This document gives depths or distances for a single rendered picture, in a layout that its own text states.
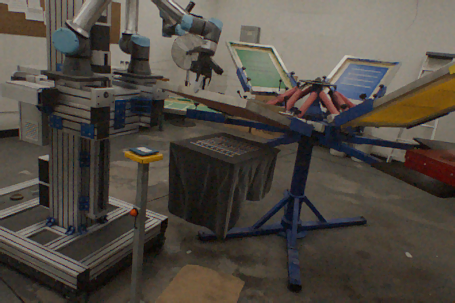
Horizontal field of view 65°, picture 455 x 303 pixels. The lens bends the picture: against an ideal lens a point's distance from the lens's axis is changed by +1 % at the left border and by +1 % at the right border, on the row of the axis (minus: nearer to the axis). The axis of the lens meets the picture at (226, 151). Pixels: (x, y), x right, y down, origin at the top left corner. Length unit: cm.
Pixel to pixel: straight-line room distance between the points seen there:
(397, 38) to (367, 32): 45
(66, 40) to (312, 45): 524
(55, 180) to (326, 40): 508
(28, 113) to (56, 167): 37
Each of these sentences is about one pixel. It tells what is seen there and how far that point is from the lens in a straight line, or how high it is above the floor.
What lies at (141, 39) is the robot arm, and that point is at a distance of 235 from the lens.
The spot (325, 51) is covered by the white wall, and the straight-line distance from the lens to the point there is 651.
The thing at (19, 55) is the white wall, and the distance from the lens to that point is 543.
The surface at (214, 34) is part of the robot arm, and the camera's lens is 179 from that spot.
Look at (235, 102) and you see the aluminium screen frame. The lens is 161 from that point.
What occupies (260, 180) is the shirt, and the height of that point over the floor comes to 79.
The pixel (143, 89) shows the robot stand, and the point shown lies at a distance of 232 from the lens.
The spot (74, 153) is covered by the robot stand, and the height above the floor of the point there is 76.
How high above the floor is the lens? 149
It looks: 16 degrees down
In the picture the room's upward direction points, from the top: 7 degrees clockwise
